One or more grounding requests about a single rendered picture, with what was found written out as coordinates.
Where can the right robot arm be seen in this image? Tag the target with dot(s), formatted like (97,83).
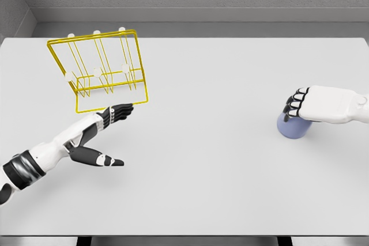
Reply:
(363,107)

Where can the lavender blue cup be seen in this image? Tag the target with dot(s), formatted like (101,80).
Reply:
(292,129)

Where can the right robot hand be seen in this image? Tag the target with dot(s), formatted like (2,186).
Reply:
(323,105)

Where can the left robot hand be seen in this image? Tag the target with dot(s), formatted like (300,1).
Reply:
(78,132)

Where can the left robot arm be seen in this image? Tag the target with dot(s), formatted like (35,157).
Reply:
(27,164)

